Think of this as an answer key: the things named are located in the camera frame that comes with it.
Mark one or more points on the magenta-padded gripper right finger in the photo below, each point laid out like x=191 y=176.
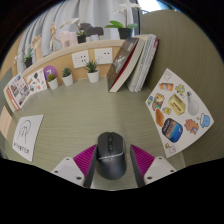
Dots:
x=158 y=168

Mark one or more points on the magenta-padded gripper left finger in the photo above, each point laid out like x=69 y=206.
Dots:
x=68 y=170

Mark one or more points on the black computer mouse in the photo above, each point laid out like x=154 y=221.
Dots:
x=111 y=160

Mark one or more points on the white mouse pad line drawing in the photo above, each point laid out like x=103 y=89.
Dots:
x=27 y=136

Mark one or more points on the large white sticker sheet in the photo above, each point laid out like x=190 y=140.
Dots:
x=180 y=110

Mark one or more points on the peach paper card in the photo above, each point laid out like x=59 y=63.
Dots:
x=5 y=122

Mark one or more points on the small succulent in white pot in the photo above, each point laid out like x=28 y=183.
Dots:
x=93 y=76
x=68 y=80
x=53 y=84

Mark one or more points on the colourful photo cover magazine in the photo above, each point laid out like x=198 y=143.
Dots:
x=19 y=90

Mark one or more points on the red-edged magazine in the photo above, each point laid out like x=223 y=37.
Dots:
x=9 y=96

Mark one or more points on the purple round number sign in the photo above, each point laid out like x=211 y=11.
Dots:
x=50 y=70

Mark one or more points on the pink horse figurine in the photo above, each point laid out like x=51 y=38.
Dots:
x=68 y=37

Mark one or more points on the wooden mannequin figure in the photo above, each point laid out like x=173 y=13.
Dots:
x=53 y=35

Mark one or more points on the black horse figurine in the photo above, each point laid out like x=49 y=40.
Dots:
x=94 y=31

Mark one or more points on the grey pleated curtain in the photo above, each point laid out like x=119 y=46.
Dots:
x=93 y=11

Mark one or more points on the dark-framed window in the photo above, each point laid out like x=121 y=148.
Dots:
x=150 y=5

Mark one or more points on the white wall socket plate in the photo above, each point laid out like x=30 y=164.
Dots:
x=103 y=56
x=80 y=59

